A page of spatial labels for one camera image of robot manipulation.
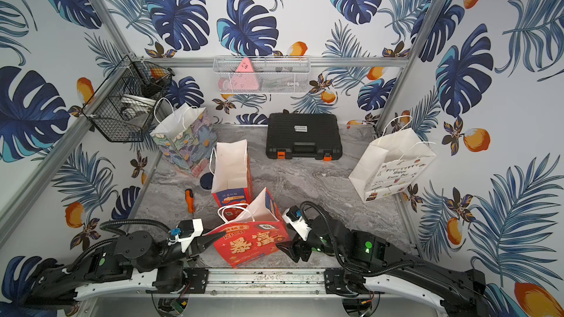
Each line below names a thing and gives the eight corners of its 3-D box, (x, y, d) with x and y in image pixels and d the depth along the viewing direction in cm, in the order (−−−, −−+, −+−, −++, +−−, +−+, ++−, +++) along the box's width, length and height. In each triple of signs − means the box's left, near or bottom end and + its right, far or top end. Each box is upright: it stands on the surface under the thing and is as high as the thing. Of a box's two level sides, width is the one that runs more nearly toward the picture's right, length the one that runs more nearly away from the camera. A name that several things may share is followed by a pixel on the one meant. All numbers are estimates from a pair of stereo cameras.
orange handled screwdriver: (189, 213, 92) (186, 211, 90) (186, 193, 98) (184, 190, 96) (195, 211, 93) (193, 208, 91) (193, 191, 99) (191, 188, 97)
